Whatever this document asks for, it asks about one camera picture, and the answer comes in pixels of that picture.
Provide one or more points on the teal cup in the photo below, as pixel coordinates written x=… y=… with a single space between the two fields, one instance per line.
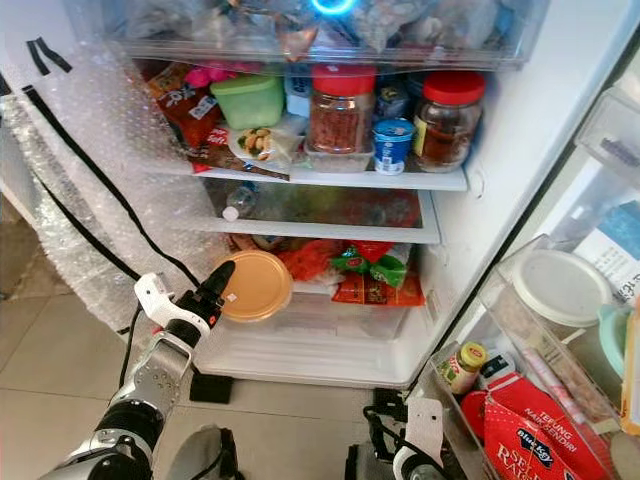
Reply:
x=615 y=340

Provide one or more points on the clear crisper drawer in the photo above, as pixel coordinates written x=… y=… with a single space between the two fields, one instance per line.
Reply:
x=320 y=340

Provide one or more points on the round red lid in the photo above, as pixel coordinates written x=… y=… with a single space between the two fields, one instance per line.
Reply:
x=473 y=410

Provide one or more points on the dark grey robot leg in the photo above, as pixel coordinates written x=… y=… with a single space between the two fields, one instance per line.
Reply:
x=205 y=455

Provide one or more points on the green red food pack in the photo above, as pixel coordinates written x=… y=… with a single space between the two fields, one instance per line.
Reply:
x=370 y=263

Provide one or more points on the long black tape strip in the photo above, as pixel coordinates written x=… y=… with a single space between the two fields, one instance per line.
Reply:
x=75 y=225
x=105 y=178

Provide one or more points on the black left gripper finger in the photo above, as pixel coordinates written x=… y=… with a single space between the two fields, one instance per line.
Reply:
x=216 y=285

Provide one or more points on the white blue carton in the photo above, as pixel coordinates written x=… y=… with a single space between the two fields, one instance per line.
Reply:
x=622 y=265

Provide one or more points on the clear door shelf bin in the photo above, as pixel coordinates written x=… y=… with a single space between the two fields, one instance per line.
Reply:
x=500 y=310

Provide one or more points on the clear bottle white cap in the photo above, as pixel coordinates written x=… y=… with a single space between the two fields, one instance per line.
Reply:
x=240 y=202

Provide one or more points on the clear tub white lid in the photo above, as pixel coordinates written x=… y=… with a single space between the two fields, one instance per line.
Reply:
x=560 y=288

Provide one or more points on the black fronted fridge door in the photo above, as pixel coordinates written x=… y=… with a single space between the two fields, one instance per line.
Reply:
x=560 y=200

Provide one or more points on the orange red food pack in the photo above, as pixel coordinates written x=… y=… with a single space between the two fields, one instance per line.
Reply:
x=380 y=292

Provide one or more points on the red lid jar dark contents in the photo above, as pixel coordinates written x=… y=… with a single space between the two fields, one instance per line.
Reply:
x=450 y=120

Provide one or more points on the clear plastic tray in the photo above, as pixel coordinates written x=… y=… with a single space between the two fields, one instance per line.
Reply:
x=335 y=163

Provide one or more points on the red plastic bag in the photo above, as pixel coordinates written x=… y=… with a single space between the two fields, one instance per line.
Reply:
x=310 y=260

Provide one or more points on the shallow clear fridge drawer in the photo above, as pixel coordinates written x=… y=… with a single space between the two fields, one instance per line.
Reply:
x=320 y=233

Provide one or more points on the small clear door bin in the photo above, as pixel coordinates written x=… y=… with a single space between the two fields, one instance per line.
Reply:
x=615 y=135

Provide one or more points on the blue yogurt cup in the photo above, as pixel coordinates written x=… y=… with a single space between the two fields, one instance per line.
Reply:
x=394 y=146

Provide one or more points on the clear fridge drawer bagged food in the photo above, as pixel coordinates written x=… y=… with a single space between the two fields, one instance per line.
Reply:
x=440 y=28

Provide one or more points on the clear bubble wrap sheet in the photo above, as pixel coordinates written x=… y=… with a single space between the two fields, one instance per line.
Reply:
x=90 y=120

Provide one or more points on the white blue tub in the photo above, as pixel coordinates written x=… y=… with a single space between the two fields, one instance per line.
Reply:
x=298 y=96

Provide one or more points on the flat brown packet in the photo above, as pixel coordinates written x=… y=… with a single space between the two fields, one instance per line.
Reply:
x=235 y=165

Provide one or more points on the green lidded food box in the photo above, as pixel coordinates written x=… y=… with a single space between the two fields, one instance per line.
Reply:
x=248 y=100

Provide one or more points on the small dark jar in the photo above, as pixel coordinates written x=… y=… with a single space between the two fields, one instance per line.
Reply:
x=394 y=100

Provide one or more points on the glass fridge shelf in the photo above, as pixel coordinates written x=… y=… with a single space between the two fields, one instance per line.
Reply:
x=370 y=180

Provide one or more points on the short black tape strip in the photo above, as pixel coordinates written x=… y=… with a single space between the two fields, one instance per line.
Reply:
x=57 y=53
x=38 y=57

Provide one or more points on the black fridge foot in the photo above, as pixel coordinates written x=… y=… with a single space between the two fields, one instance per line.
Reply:
x=210 y=387
x=388 y=402

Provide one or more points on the orange lidded plastic container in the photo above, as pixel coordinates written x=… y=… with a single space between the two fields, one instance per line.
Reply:
x=258 y=285

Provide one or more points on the pink plastic item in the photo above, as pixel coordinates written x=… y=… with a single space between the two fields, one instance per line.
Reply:
x=210 y=76

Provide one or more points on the red flour package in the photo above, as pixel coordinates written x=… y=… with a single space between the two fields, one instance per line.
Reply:
x=545 y=435

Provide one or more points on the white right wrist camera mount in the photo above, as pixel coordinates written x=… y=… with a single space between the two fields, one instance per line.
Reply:
x=425 y=425

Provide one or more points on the red brown snack packet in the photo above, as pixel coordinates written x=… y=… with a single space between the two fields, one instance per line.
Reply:
x=185 y=108

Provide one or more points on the small jar yellow lid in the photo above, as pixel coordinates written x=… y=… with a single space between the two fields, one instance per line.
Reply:
x=462 y=368

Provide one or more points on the pink tube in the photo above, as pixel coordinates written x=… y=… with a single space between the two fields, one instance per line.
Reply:
x=555 y=385

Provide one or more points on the white fridge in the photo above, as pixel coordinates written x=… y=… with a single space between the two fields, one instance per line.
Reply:
x=520 y=170

